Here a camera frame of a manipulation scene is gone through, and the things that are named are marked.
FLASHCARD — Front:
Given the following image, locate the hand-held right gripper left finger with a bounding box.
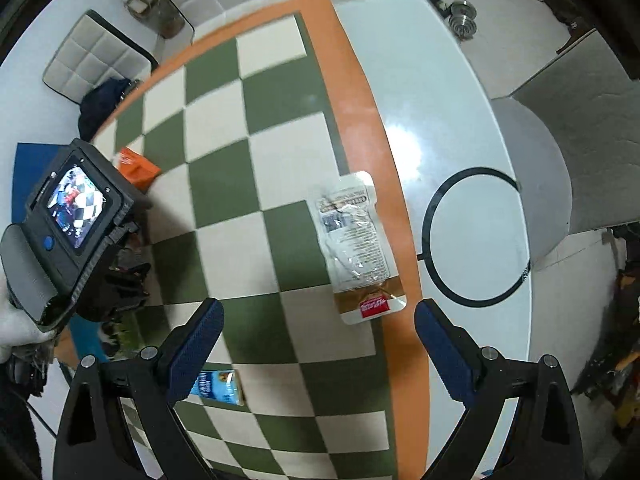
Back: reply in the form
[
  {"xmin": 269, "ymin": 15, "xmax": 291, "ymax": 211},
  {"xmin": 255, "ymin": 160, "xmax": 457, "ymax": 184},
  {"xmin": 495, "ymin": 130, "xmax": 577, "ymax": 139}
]
[{"xmin": 53, "ymin": 298, "xmax": 225, "ymax": 480}]

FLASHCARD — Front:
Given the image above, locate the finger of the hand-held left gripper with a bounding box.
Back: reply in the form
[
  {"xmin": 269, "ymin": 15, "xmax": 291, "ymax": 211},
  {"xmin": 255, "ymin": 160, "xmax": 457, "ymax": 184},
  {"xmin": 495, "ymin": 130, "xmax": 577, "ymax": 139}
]
[{"xmin": 79, "ymin": 259, "xmax": 152, "ymax": 322}]

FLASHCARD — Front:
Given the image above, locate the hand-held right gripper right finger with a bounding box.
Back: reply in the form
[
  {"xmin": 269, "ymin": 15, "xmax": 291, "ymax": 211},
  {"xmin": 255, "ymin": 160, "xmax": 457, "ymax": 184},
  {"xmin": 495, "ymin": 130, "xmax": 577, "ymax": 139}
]
[{"xmin": 413, "ymin": 298, "xmax": 584, "ymax": 480}]

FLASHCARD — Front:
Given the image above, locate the clear snack packet gold band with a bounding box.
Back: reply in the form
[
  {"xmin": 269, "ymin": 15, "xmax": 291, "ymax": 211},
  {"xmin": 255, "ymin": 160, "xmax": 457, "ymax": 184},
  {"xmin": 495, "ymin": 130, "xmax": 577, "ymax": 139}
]
[{"xmin": 314, "ymin": 171, "xmax": 408, "ymax": 326}]

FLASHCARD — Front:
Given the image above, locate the person's left hand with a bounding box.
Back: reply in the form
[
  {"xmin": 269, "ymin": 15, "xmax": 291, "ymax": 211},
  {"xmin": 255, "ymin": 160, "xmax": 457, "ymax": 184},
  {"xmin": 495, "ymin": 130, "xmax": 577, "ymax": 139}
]
[{"xmin": 0, "ymin": 284, "xmax": 57, "ymax": 362}]

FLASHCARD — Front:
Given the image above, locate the blue white stick packet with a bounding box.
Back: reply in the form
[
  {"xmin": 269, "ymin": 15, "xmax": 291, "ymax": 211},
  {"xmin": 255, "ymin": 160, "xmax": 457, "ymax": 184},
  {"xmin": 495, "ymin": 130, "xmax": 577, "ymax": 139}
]
[{"xmin": 191, "ymin": 369, "xmax": 246, "ymax": 407}]

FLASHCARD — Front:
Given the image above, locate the blue wedge cushion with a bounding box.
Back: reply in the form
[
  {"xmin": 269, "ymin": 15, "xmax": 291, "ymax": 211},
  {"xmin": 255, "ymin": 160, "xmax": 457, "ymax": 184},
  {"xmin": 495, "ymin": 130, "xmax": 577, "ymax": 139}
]
[{"xmin": 12, "ymin": 142, "xmax": 71, "ymax": 201}]

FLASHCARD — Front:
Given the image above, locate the orange snack packet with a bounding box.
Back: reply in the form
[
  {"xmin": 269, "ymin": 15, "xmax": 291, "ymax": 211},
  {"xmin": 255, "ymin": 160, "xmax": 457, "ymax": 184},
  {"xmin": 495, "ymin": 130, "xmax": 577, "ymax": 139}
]
[{"xmin": 114, "ymin": 147, "xmax": 163, "ymax": 195}]

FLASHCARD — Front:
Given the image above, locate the dark clothes bundle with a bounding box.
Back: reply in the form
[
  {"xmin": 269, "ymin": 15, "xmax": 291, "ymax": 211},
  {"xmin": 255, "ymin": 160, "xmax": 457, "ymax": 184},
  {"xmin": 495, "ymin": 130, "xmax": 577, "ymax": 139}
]
[{"xmin": 77, "ymin": 79, "xmax": 142, "ymax": 143}]

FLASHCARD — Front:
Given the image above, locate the dark floor clutter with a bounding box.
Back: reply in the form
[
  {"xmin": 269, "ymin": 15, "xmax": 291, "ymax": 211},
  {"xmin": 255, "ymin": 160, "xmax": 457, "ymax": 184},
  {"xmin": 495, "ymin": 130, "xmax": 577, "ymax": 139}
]
[{"xmin": 575, "ymin": 225, "xmax": 640, "ymax": 431}]

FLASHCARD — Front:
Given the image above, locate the green white checkered table mat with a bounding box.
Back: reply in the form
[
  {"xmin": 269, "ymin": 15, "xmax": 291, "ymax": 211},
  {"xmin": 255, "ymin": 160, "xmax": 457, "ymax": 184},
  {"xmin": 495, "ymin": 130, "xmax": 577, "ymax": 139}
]
[{"xmin": 92, "ymin": 0, "xmax": 436, "ymax": 480}]

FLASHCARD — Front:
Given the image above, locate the brown floor object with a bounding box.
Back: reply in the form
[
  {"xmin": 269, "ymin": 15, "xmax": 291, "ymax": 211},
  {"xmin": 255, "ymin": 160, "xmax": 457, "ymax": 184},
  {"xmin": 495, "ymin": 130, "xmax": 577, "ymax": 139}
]
[{"xmin": 124, "ymin": 0, "xmax": 160, "ymax": 20}]

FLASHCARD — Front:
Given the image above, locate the grey shell chair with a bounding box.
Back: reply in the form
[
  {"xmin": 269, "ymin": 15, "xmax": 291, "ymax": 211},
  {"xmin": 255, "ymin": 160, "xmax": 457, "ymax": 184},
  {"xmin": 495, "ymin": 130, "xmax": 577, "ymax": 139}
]
[{"xmin": 487, "ymin": 27, "xmax": 637, "ymax": 272}]

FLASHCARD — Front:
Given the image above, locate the silver dumbbell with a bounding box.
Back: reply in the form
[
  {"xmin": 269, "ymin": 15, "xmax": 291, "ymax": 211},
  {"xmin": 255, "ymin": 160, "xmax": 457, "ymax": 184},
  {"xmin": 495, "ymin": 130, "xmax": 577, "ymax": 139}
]
[{"xmin": 446, "ymin": 1, "xmax": 480, "ymax": 38}]

